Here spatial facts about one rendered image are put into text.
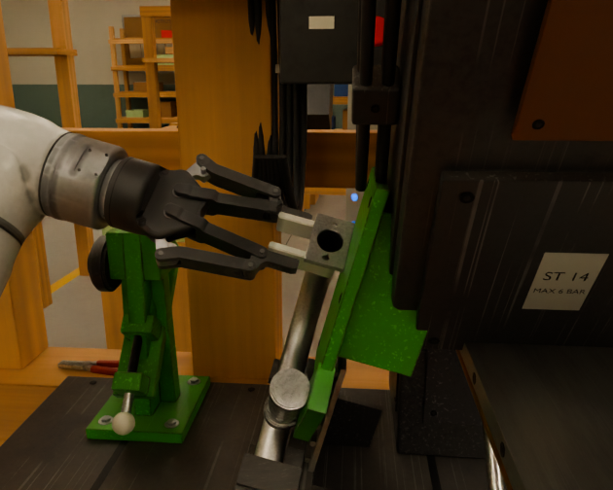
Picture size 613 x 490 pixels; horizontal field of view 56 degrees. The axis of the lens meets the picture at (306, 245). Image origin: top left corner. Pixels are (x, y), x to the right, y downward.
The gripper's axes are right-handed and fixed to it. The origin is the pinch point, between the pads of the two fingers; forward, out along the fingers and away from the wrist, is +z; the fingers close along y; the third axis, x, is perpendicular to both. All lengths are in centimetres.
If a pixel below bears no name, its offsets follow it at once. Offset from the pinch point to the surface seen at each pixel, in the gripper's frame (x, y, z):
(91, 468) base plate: 25.3, -24.4, -17.7
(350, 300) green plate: -7.2, -7.9, 5.0
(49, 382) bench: 46, -13, -34
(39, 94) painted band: 834, 597, -570
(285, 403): -0.2, -16.1, 2.2
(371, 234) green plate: -11.5, -3.6, 4.9
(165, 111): 752, 579, -306
